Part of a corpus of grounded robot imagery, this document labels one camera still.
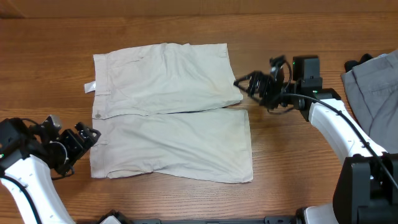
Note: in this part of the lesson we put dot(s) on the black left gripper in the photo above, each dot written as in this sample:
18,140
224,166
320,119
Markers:
78,145

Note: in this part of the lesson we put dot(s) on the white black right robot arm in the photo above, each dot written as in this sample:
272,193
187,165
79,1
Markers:
366,191

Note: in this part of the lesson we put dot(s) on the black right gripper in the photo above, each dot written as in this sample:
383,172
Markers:
255,76

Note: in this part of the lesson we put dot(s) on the beige cargo shorts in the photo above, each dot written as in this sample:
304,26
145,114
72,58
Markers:
171,109

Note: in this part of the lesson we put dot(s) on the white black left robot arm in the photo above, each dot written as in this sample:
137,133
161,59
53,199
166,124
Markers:
33,157

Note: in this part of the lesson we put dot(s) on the grey shorts pile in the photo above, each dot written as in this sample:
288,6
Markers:
371,90

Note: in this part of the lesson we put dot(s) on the black garment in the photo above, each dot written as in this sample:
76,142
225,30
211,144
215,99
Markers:
352,63

